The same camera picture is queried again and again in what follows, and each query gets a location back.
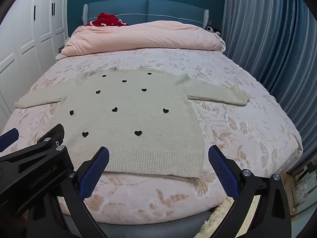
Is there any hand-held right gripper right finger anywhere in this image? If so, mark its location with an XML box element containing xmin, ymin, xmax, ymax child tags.
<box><xmin>208</xmin><ymin>145</ymin><xmax>293</xmax><ymax>238</ymax></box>

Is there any light patterned box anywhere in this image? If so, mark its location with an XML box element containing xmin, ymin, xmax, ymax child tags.
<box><xmin>285</xmin><ymin>164</ymin><xmax>313</xmax><ymax>216</ymax></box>

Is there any white wardrobe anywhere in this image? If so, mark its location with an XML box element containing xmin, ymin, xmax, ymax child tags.
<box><xmin>0</xmin><ymin>0</ymin><xmax>68</xmax><ymax>119</ymax></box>

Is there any blue-grey curtain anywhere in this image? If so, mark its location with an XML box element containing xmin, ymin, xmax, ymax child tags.
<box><xmin>220</xmin><ymin>0</ymin><xmax>317</xmax><ymax>174</ymax></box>

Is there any cream fluffy rug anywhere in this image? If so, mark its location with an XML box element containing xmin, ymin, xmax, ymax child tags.
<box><xmin>197</xmin><ymin>198</ymin><xmax>260</xmax><ymax>238</ymax></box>

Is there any blue upholstered headboard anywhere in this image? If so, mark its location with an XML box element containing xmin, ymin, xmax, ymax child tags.
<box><xmin>82</xmin><ymin>0</ymin><xmax>210</xmax><ymax>29</ymax></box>

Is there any beige sweater with black hearts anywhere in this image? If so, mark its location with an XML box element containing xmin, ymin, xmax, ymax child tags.
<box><xmin>14</xmin><ymin>66</ymin><xmax>249</xmax><ymax>179</ymax></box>

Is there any red clothes pile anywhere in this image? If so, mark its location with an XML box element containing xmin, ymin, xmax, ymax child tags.
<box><xmin>85</xmin><ymin>12</ymin><xmax>129</xmax><ymax>27</ymax></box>

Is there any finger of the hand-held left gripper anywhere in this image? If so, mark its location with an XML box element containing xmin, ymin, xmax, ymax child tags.
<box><xmin>0</xmin><ymin>128</ymin><xmax>20</xmax><ymax>152</ymax></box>
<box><xmin>37</xmin><ymin>123</ymin><xmax>66</xmax><ymax>147</ymax></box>

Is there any pink duvet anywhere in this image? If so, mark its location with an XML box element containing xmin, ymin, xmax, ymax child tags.
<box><xmin>61</xmin><ymin>20</ymin><xmax>226</xmax><ymax>56</ymax></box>

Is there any bed with butterfly bedspread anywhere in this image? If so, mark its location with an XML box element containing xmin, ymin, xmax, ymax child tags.
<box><xmin>0</xmin><ymin>47</ymin><xmax>304</xmax><ymax>225</ymax></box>

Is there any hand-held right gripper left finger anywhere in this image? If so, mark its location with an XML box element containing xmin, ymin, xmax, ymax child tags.
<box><xmin>26</xmin><ymin>146</ymin><xmax>110</xmax><ymax>238</ymax></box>

